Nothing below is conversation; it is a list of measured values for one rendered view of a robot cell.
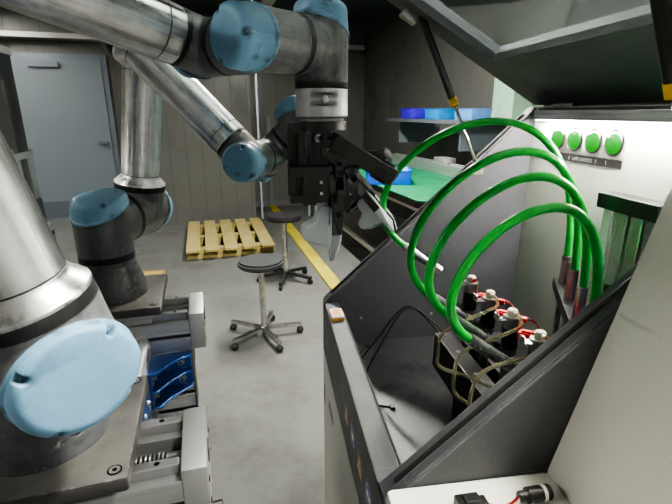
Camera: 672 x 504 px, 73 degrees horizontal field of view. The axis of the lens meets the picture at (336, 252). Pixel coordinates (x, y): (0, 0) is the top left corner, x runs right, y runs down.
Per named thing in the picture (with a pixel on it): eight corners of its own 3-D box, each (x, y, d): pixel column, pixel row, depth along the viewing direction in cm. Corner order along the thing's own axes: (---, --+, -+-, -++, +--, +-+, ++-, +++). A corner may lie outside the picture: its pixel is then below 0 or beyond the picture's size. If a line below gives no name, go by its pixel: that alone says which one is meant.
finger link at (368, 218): (375, 245, 93) (350, 211, 95) (398, 227, 92) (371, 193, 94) (371, 245, 90) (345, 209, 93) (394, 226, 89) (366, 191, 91)
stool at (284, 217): (299, 294, 372) (297, 223, 354) (249, 286, 390) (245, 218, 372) (324, 275, 417) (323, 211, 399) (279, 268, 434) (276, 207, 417)
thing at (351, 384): (324, 355, 125) (324, 302, 121) (340, 354, 126) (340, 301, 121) (374, 569, 67) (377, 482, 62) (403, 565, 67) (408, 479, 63)
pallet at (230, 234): (189, 230, 575) (188, 221, 571) (263, 226, 597) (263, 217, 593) (181, 263, 449) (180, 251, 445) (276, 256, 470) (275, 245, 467)
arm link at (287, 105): (280, 122, 104) (305, 96, 101) (308, 158, 102) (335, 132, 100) (263, 116, 97) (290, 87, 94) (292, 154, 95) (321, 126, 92)
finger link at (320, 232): (301, 261, 71) (300, 203, 69) (339, 259, 72) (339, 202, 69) (303, 267, 68) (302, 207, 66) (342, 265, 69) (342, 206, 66)
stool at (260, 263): (297, 316, 333) (295, 245, 317) (310, 350, 286) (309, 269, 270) (229, 323, 322) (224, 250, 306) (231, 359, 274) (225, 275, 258)
